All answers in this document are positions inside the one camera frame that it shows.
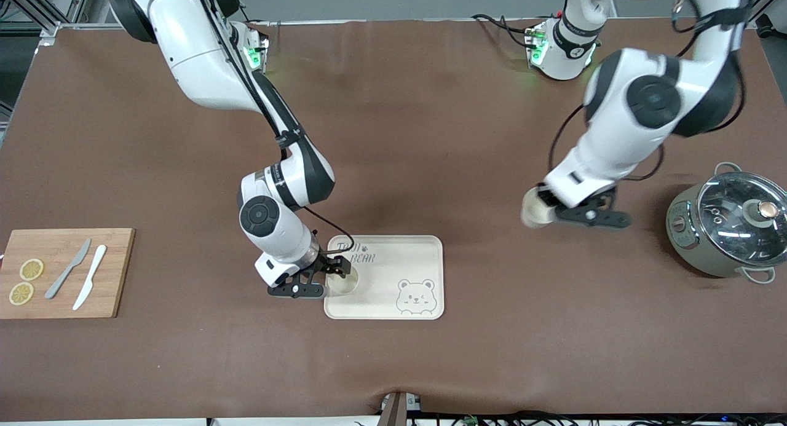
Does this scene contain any white IKEA cup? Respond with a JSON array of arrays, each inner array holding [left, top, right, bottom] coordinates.
[[326, 265, 361, 296], [521, 188, 558, 231]]

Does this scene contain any cream bear print tray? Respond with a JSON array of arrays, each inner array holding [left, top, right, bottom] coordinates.
[[324, 235, 445, 321]]

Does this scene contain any grey-green electric pot body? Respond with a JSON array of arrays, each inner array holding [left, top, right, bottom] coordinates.
[[666, 162, 787, 285]]

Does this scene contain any brown table cover mat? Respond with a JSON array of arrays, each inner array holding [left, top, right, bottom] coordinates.
[[0, 19, 787, 422]]

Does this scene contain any glass pot lid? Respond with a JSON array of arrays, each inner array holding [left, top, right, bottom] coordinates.
[[697, 171, 787, 268]]

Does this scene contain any bamboo cutting board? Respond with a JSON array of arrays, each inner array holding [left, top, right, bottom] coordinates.
[[0, 228, 136, 320]]

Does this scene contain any white plastic knife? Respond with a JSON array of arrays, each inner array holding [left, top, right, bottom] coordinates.
[[73, 245, 108, 311]]

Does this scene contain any grey plastic knife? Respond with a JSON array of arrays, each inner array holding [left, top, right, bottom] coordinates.
[[44, 239, 92, 300]]

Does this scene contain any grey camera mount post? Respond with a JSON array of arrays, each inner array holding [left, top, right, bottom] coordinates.
[[378, 391, 425, 426]]

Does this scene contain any black base power cable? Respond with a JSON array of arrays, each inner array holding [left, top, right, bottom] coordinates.
[[472, 13, 537, 49]]

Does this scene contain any aluminium frame profile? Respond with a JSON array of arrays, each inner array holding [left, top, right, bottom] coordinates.
[[0, 0, 111, 45], [751, 0, 787, 39]]

